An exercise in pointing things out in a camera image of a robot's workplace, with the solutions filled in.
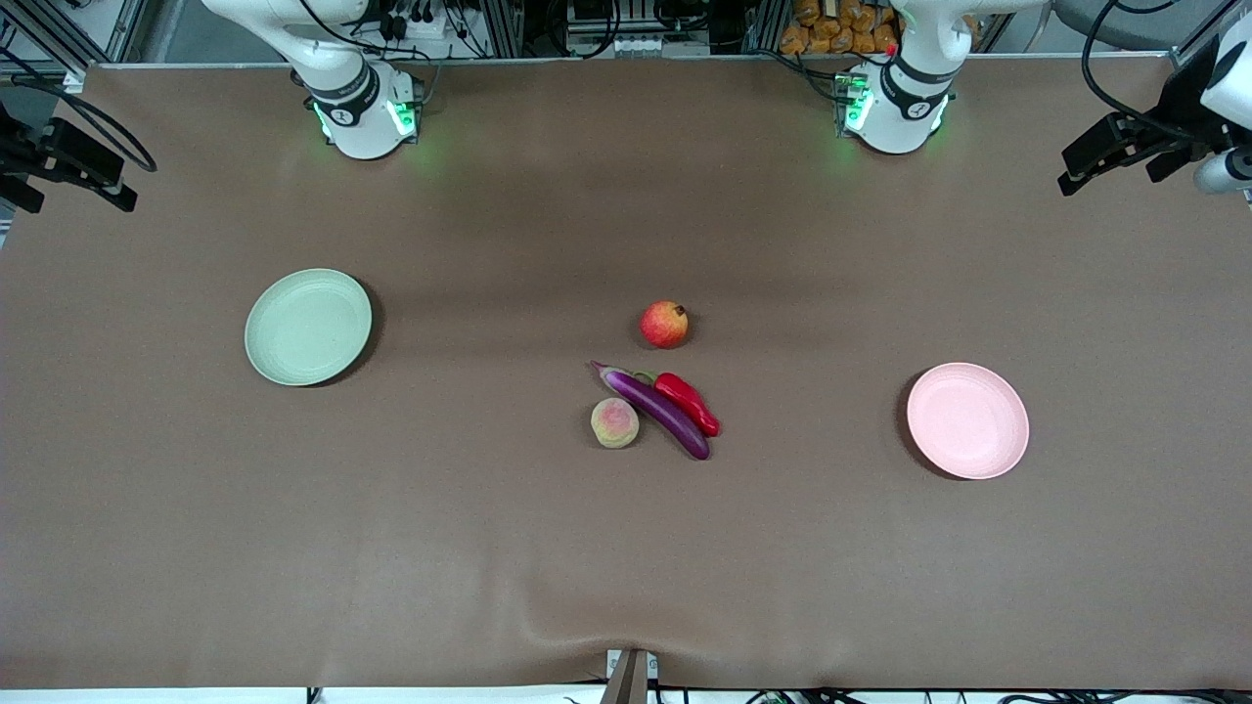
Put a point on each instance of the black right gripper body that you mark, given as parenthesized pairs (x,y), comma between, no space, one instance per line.
(12,149)

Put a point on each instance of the grey rounded chair seat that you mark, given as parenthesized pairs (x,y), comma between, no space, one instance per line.
(1115,22)

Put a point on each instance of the red chili pepper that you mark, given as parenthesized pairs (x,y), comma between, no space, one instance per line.
(690,399)

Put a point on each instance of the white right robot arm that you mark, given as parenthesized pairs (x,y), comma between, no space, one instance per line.
(362,127)

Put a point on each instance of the brown tablecloth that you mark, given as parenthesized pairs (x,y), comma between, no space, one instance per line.
(626,557)

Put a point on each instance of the pink yellow peach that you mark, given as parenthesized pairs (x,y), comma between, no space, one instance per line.
(614,423)

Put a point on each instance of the bag of orange snacks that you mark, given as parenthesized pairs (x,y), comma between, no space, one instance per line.
(841,27)

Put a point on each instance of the pale green round plate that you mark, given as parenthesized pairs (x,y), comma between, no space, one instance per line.
(307,328)

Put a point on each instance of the aluminium frame profile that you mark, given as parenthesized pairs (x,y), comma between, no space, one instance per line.
(59,29)

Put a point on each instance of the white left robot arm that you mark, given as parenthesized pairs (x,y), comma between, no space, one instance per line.
(905,117)

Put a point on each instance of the red pomegranate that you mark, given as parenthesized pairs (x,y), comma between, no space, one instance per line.
(664,325)

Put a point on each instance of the grey metal bracket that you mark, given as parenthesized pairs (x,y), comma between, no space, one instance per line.
(631,677)

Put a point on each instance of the long purple eggplant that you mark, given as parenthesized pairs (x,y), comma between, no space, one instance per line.
(660,411)

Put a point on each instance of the white power strip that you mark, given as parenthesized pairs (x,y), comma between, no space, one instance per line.
(421,22)

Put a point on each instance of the pink round plate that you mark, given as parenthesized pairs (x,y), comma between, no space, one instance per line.
(968,420)

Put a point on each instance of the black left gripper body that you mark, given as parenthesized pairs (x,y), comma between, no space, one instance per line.
(1180,101)

